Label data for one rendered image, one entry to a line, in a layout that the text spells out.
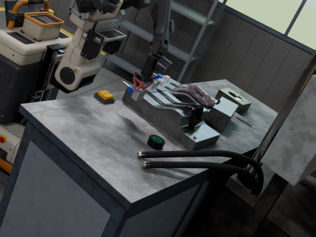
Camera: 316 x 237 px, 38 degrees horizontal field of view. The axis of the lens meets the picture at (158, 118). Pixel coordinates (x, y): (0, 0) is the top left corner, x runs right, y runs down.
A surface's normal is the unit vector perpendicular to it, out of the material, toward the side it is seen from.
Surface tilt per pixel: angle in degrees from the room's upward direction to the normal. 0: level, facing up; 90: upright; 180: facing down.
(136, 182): 0
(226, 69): 90
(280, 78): 90
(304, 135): 90
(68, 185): 90
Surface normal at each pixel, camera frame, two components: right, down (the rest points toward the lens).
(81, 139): 0.39, -0.83
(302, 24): -0.38, 0.25
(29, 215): -0.57, 0.12
